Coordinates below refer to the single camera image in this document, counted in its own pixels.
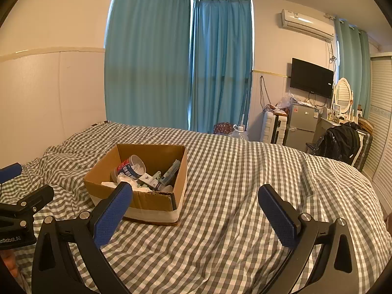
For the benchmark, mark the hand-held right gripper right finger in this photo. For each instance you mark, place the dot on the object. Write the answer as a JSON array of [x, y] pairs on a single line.
[[278, 217]]

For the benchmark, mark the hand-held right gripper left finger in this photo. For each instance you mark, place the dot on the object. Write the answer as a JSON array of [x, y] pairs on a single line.
[[111, 217]]

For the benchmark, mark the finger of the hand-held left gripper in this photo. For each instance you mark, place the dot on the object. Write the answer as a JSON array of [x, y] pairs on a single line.
[[35, 199], [10, 171]]

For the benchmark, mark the cardboard box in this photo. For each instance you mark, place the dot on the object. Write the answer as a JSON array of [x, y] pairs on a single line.
[[153, 202]]

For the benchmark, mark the round tub with blue label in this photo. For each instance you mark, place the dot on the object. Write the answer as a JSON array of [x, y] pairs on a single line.
[[127, 168]]

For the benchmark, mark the small white labelled bottle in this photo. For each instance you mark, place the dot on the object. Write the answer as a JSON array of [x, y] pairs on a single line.
[[148, 179]]

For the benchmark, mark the white tube with blue print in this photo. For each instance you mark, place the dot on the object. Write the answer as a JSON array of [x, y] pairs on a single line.
[[171, 171]]

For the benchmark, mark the person's left hand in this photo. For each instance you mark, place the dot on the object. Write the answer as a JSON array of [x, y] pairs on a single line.
[[10, 263]]

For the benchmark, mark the grey checkered blanket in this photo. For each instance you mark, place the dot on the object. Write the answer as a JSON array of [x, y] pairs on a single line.
[[229, 190]]

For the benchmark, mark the white hard suitcase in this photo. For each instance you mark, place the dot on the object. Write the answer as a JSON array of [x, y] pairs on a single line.
[[272, 128]]

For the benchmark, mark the clear water bottle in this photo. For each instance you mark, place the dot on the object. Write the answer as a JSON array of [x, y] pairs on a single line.
[[239, 133]]

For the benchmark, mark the grey small fridge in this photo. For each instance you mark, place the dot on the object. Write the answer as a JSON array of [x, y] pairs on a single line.
[[301, 125]]

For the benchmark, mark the black backpack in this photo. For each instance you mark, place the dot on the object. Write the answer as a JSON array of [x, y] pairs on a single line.
[[340, 142]]

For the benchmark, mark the dark patterned bag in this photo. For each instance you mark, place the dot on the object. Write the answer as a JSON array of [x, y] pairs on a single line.
[[223, 128]]

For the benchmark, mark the white dressing table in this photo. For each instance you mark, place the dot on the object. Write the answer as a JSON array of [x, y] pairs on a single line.
[[326, 122]]

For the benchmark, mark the grey hard suitcase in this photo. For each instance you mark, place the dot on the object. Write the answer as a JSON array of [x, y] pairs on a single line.
[[366, 150]]

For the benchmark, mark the clear plastic bag on fridge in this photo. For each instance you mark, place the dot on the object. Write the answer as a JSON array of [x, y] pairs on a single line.
[[286, 101]]

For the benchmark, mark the white louvred wardrobe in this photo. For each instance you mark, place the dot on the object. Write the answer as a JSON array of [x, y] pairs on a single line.
[[381, 128]]

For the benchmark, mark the white oval mirror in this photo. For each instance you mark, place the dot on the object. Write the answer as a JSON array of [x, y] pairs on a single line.
[[342, 93]]

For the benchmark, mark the narrow teal curtain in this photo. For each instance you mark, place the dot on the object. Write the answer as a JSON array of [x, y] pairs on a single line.
[[222, 64]]

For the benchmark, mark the wide teal curtain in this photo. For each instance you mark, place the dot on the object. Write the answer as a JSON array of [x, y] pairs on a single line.
[[144, 52]]

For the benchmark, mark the light teal curtain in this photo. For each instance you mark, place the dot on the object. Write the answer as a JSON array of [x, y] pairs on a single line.
[[352, 64]]

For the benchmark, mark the white air conditioner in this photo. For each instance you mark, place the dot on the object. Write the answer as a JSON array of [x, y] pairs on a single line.
[[306, 24]]

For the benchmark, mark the black wall television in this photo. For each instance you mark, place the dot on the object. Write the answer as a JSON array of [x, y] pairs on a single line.
[[311, 78]]

